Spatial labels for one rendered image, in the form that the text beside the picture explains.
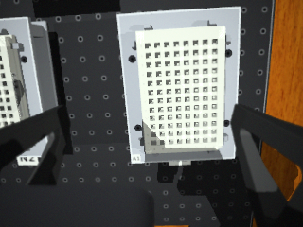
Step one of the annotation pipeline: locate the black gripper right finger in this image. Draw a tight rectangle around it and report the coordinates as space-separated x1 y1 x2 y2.
230 104 303 227

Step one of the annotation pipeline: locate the dark grey perforated base plate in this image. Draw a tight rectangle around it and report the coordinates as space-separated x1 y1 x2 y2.
0 0 276 227

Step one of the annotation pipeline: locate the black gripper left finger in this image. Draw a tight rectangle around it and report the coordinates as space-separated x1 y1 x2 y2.
0 105 70 185

